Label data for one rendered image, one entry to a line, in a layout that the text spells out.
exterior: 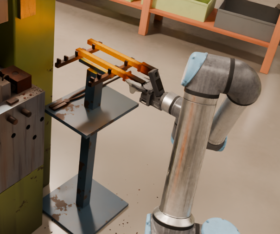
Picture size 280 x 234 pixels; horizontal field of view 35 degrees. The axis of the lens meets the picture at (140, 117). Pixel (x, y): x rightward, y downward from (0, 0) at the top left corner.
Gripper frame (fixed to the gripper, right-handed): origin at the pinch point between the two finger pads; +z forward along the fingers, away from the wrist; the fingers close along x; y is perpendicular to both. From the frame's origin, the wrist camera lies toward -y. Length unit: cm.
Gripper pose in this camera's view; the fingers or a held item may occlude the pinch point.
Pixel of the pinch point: (130, 77)
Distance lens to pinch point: 199.5
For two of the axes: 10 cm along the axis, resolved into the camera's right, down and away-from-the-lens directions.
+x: 6.0, -4.0, 7.0
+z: -7.9, -4.5, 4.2
